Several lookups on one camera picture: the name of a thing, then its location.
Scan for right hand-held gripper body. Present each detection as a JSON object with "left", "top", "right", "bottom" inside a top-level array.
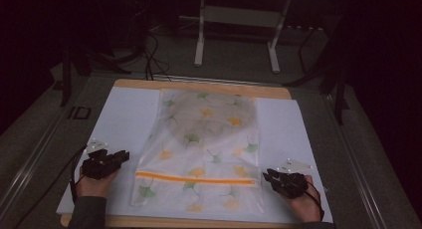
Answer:
[{"left": 272, "top": 157, "right": 314, "bottom": 200}]

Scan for black floor bracket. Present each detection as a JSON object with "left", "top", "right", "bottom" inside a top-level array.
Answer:
[{"left": 67, "top": 106, "right": 93, "bottom": 120}]

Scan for black metal stand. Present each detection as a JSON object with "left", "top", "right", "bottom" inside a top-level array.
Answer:
[
  {"left": 282, "top": 21, "right": 353, "bottom": 125},
  {"left": 59, "top": 39, "right": 133, "bottom": 108}
]

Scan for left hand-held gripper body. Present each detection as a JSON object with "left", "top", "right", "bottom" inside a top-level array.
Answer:
[{"left": 81, "top": 138, "right": 124, "bottom": 181}]

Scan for wooden table board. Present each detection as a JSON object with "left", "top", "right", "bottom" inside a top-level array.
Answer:
[{"left": 59, "top": 78, "right": 332, "bottom": 229}]

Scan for black floor cables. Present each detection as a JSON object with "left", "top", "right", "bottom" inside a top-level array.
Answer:
[{"left": 141, "top": 32, "right": 173, "bottom": 82}]

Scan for metal floor rail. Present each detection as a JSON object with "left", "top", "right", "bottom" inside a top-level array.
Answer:
[
  {"left": 322, "top": 89, "right": 389, "bottom": 229},
  {"left": 152, "top": 74, "right": 284, "bottom": 88},
  {"left": 0, "top": 99, "right": 76, "bottom": 210}
]

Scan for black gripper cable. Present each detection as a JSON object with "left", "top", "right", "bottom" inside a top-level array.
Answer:
[
  {"left": 303, "top": 178, "right": 325, "bottom": 223},
  {"left": 13, "top": 144, "right": 90, "bottom": 229}
]

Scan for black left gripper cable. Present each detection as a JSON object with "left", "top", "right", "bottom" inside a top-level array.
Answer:
[{"left": 13, "top": 144, "right": 90, "bottom": 229}]

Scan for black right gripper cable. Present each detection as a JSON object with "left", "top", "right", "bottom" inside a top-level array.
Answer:
[{"left": 303, "top": 178, "right": 325, "bottom": 223}]

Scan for leaf print mesh laundry bag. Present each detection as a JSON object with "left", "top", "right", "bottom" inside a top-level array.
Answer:
[{"left": 129, "top": 88, "right": 267, "bottom": 214}]

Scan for white table mat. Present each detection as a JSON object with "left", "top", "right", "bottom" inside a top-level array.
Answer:
[{"left": 55, "top": 86, "right": 334, "bottom": 226}]

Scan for white metal stand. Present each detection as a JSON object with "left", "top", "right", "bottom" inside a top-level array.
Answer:
[{"left": 193, "top": 0, "right": 294, "bottom": 75}]

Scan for person's left hand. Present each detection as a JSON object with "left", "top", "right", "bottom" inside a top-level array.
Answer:
[{"left": 75, "top": 168, "right": 120, "bottom": 200}]

